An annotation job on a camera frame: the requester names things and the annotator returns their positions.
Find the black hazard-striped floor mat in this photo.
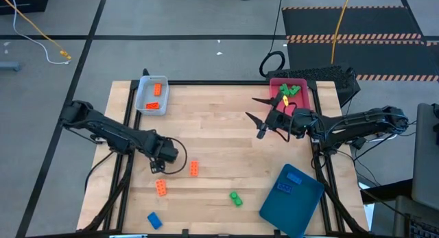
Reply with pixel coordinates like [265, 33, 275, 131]
[281, 5, 423, 40]
[286, 40, 439, 82]

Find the blue building block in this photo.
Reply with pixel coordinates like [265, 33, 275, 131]
[276, 182, 294, 194]
[147, 211, 164, 230]
[286, 172, 303, 185]

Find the yellow cable with plug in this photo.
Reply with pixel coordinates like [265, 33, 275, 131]
[0, 0, 73, 60]

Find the white cable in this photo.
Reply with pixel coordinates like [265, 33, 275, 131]
[9, 0, 72, 66]

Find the black desk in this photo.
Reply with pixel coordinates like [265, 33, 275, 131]
[359, 178, 414, 205]

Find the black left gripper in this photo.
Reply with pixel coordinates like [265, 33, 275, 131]
[150, 134, 180, 174]

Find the grey translucent plastic bin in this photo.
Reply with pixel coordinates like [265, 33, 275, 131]
[134, 75, 169, 116]

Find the pink translucent plastic bin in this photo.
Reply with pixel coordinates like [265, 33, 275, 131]
[269, 77, 311, 128]

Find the grey laptop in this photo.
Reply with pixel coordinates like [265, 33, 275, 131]
[410, 102, 439, 212]

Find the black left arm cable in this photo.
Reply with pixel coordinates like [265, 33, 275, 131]
[163, 137, 189, 176]

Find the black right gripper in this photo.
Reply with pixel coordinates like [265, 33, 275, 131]
[245, 92, 302, 139]

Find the long yellow hanging cable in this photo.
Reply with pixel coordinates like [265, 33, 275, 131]
[331, 0, 353, 65]

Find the black keyboard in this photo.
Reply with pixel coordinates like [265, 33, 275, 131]
[407, 219, 439, 238]

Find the blue plastic tray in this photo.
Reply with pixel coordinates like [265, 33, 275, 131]
[259, 163, 326, 238]

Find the grey metal foot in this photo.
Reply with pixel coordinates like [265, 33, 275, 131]
[0, 61, 22, 73]

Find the long black hanging cable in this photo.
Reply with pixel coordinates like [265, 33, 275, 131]
[259, 0, 287, 78]

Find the black base cable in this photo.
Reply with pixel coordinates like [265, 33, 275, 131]
[84, 149, 116, 195]

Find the black box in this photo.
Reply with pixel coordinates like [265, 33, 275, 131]
[0, 0, 49, 16]

